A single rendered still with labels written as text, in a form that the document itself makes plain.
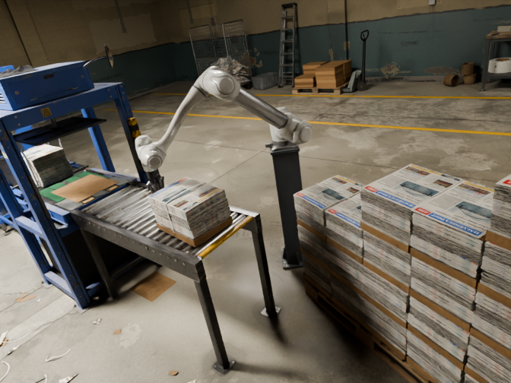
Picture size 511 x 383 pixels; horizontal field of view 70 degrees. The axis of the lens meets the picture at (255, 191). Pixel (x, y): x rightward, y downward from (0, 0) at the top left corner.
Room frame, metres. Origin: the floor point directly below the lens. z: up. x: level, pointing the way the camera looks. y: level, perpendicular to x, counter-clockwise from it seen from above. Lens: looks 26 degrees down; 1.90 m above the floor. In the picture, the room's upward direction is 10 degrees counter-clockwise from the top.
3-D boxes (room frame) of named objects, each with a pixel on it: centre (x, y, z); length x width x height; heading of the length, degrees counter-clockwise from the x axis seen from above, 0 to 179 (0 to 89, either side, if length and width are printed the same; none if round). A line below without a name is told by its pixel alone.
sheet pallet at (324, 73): (8.40, -1.94, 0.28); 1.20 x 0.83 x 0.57; 48
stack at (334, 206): (1.61, -0.66, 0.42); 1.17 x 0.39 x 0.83; 27
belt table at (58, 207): (2.85, 1.43, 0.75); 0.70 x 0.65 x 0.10; 48
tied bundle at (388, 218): (1.49, -0.72, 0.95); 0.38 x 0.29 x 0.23; 117
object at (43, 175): (3.24, 1.86, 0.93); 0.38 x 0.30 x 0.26; 48
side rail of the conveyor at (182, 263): (1.98, 0.85, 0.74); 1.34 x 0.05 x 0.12; 48
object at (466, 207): (1.23, -0.85, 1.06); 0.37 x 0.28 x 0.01; 118
